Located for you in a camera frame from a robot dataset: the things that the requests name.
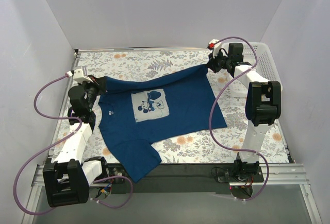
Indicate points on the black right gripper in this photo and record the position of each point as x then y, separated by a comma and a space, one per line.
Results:
213, 63

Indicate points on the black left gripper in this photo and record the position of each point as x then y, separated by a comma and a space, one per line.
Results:
99, 85

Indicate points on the white plastic basket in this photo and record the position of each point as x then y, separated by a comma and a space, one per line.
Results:
265, 67

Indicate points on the blue printed t shirt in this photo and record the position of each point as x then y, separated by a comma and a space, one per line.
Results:
137, 114

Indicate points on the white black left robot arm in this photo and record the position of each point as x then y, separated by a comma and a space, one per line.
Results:
68, 178

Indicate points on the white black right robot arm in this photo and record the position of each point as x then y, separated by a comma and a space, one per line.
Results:
262, 107

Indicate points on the floral patterned table mat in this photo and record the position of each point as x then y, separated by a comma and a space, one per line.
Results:
198, 147

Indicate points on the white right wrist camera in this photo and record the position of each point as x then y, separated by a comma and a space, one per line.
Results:
214, 45

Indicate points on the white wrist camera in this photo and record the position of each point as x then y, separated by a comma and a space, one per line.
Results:
214, 45
79, 74

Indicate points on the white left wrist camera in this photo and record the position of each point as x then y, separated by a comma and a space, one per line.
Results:
79, 74

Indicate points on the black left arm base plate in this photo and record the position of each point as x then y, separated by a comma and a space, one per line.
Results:
111, 173

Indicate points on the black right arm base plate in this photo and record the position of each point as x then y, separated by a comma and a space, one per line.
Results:
240, 172

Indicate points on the aluminium frame rail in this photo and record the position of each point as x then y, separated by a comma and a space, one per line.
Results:
280, 174

